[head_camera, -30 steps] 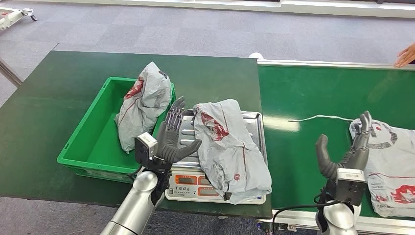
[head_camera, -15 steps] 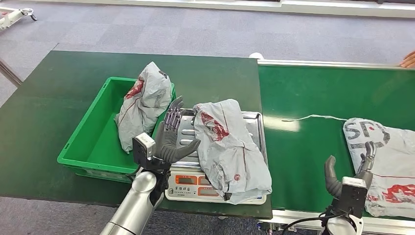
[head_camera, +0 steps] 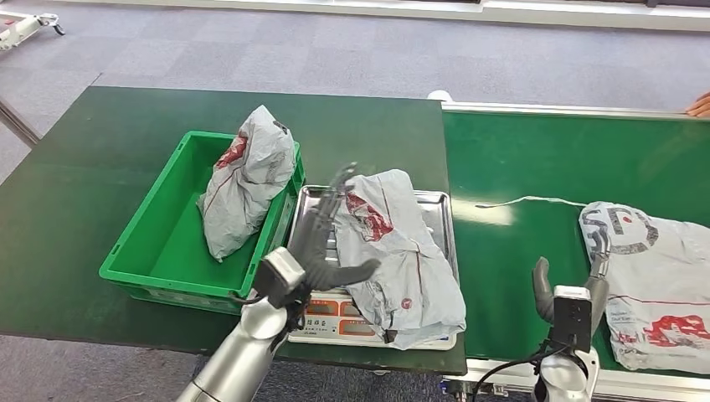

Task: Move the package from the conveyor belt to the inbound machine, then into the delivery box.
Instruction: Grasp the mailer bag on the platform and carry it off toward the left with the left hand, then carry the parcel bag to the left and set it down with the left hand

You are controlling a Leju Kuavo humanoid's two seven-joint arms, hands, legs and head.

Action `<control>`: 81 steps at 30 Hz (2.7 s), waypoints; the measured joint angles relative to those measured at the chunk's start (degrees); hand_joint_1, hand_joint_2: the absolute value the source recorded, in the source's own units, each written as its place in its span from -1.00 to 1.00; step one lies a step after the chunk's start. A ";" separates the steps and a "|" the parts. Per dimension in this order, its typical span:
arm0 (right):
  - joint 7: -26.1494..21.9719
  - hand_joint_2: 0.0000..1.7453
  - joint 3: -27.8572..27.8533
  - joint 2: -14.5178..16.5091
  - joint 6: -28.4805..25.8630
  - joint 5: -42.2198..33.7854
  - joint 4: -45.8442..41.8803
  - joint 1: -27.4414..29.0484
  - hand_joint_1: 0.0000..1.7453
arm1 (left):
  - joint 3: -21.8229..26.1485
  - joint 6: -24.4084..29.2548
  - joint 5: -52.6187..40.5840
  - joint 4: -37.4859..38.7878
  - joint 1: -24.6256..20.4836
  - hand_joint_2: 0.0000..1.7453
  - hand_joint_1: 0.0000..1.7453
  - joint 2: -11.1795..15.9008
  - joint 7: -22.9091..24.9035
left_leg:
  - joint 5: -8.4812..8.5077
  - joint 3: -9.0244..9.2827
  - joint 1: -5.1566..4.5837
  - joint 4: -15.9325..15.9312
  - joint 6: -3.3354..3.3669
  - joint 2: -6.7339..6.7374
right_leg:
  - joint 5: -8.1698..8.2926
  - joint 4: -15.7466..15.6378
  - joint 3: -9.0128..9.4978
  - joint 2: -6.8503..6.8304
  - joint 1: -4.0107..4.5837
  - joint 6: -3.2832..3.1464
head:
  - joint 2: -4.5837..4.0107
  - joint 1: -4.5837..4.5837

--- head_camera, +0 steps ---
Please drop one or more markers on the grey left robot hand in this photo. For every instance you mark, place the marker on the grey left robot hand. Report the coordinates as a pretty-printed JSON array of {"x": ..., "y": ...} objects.
[{"x": 316, "y": 249}]

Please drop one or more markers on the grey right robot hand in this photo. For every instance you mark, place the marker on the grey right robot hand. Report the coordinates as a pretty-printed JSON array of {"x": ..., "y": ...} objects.
[{"x": 602, "y": 288}]

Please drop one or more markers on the grey poly mailer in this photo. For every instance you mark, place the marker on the grey poly mailer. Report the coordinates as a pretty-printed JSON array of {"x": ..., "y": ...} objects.
[
  {"x": 405, "y": 266},
  {"x": 249, "y": 183},
  {"x": 660, "y": 266}
]

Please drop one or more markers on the green conveyor belt machine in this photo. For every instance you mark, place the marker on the green conveyor belt machine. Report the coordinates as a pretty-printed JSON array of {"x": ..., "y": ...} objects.
[{"x": 510, "y": 277}]

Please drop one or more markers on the grey poly mailer, large logo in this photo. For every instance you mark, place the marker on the grey poly mailer, large logo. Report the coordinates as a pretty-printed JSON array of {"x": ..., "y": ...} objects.
[{"x": 660, "y": 266}]

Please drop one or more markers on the grey poly mailer, tall bundle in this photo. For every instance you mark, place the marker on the grey poly mailer, tall bundle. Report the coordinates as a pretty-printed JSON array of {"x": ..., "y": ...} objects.
[{"x": 249, "y": 183}]

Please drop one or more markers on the white paper strip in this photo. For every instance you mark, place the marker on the white paper strip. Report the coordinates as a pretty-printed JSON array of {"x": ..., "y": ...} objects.
[{"x": 527, "y": 199}]

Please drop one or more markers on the white scale with steel tray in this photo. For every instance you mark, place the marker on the white scale with steel tray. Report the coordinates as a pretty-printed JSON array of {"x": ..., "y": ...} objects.
[{"x": 432, "y": 216}]

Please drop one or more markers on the green plastic crate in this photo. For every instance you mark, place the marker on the green plastic crate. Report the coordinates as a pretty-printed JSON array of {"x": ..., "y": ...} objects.
[{"x": 161, "y": 249}]

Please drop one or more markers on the person's hand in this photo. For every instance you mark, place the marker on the person's hand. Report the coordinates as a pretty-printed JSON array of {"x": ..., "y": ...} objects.
[{"x": 700, "y": 106}]

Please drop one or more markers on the dark green table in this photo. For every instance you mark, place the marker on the dark green table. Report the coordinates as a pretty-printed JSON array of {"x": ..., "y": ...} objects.
[{"x": 83, "y": 222}]

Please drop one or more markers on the grey metal bar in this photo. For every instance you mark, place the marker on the grey metal bar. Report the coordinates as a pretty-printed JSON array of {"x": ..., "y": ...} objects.
[{"x": 16, "y": 123}]

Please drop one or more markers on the white wheeled cart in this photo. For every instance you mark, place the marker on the white wheeled cart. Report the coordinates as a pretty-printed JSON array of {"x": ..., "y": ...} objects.
[{"x": 22, "y": 26}]

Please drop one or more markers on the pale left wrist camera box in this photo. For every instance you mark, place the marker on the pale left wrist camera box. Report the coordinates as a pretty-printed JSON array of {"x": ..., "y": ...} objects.
[{"x": 280, "y": 272}]

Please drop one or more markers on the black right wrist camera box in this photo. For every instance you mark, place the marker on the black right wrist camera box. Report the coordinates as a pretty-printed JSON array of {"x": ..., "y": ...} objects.
[{"x": 572, "y": 319}]

